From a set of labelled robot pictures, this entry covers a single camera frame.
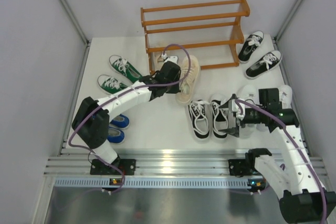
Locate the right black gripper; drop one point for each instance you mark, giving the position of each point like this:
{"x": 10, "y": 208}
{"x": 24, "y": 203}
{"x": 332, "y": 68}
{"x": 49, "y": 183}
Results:
{"x": 234, "y": 131}

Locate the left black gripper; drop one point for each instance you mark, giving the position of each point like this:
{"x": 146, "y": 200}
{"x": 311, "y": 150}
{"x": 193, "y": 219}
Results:
{"x": 174, "y": 90}

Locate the beige sneaker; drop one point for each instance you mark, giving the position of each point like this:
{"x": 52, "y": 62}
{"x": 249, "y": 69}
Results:
{"x": 187, "y": 86}
{"x": 159, "y": 59}

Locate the green sneaker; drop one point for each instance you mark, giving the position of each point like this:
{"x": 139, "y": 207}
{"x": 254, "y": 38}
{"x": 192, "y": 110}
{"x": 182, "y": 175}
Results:
{"x": 112, "y": 85}
{"x": 125, "y": 68}

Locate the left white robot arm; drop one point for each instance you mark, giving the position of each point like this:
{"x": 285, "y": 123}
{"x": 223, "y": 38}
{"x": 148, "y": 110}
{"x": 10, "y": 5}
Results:
{"x": 91, "y": 123}

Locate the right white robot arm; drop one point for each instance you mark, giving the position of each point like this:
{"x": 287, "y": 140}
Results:
{"x": 302, "y": 196}

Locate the orange wooden shoe shelf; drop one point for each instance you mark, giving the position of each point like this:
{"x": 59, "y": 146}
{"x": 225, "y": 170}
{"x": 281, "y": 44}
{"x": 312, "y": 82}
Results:
{"x": 194, "y": 26}

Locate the black white-striped sneaker right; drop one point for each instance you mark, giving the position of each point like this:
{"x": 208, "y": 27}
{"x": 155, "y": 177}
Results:
{"x": 219, "y": 116}

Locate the black white-striped sneaker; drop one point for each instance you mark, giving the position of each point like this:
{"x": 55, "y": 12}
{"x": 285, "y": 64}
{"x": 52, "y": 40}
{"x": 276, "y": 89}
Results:
{"x": 199, "y": 119}
{"x": 219, "y": 116}

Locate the black white-striped sneaker left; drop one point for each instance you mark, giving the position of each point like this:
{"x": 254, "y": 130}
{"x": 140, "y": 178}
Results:
{"x": 199, "y": 119}

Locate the white sneaker right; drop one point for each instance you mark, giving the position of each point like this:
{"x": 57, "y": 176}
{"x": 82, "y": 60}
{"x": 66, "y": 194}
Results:
{"x": 285, "y": 97}

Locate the black canvas sneaker near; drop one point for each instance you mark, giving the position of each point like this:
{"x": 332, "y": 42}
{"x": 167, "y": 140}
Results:
{"x": 265, "y": 64}

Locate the black canvas sneaker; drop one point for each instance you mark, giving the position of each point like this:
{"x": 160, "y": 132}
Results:
{"x": 252, "y": 43}
{"x": 265, "y": 64}

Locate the blue sneaker far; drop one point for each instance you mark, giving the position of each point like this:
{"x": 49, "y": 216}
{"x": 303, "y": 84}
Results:
{"x": 121, "y": 121}

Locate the blue sneaker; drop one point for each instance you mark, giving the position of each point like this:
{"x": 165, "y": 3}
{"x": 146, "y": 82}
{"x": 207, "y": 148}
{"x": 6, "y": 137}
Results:
{"x": 121, "y": 121}
{"x": 115, "y": 136}

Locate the black canvas sneaker far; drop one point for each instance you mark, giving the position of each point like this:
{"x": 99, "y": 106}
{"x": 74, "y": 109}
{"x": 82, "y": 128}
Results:
{"x": 252, "y": 43}

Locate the blue sneaker near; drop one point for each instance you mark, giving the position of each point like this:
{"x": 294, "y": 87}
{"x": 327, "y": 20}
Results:
{"x": 115, "y": 136}

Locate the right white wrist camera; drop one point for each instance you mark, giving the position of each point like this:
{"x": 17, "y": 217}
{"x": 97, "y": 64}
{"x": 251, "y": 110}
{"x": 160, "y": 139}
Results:
{"x": 237, "y": 107}

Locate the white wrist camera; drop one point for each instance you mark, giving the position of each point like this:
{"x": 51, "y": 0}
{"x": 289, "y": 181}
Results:
{"x": 237, "y": 107}
{"x": 170, "y": 58}

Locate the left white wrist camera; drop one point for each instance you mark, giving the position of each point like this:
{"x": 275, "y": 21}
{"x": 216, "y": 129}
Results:
{"x": 170, "y": 58}

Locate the perforated cable duct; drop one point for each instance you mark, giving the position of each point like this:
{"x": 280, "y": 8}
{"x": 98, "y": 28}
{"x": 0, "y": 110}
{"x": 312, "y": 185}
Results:
{"x": 133, "y": 182}

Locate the aluminium rail base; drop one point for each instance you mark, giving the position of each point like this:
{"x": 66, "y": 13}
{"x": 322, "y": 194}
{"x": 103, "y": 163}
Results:
{"x": 151, "y": 163}

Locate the left aluminium frame post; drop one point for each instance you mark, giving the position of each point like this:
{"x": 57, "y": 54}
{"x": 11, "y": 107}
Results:
{"x": 74, "y": 21}

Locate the aluminium frame post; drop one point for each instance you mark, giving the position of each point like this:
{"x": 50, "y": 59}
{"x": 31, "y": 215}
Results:
{"x": 74, "y": 21}
{"x": 287, "y": 21}

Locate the right aluminium frame post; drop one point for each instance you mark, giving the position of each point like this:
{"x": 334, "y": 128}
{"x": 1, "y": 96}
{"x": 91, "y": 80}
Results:
{"x": 287, "y": 21}

